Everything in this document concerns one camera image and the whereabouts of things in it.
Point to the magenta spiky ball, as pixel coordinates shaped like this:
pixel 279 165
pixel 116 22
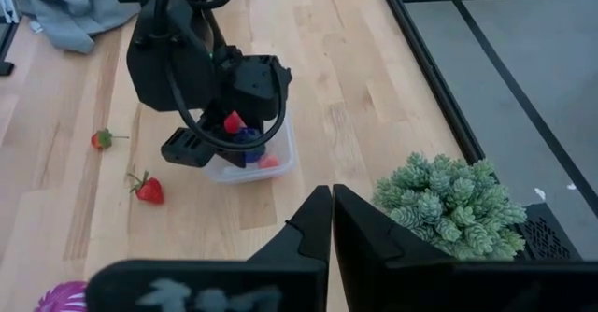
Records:
pixel 61 299

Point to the small pink toy fruit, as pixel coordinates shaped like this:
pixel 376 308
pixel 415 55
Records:
pixel 269 162

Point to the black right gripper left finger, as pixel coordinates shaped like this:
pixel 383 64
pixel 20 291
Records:
pixel 233 288

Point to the white paper scrap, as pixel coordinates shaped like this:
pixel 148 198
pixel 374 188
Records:
pixel 539 194
pixel 572 187

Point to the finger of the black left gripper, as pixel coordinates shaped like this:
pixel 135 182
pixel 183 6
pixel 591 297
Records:
pixel 256 124
pixel 187 147

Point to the green artificial succulent plant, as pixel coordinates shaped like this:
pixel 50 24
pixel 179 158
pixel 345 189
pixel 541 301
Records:
pixel 444 204

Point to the purple toy grape bunch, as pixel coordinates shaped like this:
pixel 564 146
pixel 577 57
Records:
pixel 254 156

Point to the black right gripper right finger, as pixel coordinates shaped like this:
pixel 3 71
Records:
pixel 420 288

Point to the black perforated computer case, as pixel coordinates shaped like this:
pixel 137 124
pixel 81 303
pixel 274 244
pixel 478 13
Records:
pixel 546 237

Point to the crumpled grey cloth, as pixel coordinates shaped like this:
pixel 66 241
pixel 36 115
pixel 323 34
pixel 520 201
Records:
pixel 70 8

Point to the clear plastic tupperware container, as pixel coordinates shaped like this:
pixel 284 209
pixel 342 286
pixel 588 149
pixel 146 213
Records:
pixel 243 174

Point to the red toy strawberry green leaves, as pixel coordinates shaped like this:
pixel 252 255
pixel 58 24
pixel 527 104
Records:
pixel 150 191

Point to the round red toy fruit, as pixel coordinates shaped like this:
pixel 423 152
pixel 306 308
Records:
pixel 232 123

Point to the small red strawberry with stem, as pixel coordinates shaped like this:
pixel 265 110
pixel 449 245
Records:
pixel 100 140

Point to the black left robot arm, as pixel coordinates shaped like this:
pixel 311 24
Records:
pixel 159 60

